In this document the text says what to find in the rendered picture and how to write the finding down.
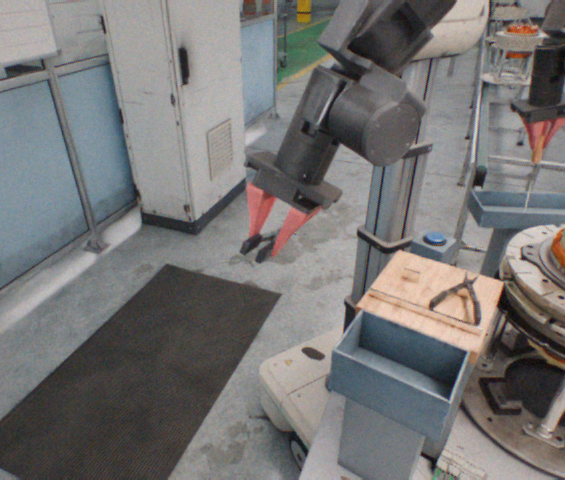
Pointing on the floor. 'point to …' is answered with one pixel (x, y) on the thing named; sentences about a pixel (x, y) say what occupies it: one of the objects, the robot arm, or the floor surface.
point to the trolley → (284, 32)
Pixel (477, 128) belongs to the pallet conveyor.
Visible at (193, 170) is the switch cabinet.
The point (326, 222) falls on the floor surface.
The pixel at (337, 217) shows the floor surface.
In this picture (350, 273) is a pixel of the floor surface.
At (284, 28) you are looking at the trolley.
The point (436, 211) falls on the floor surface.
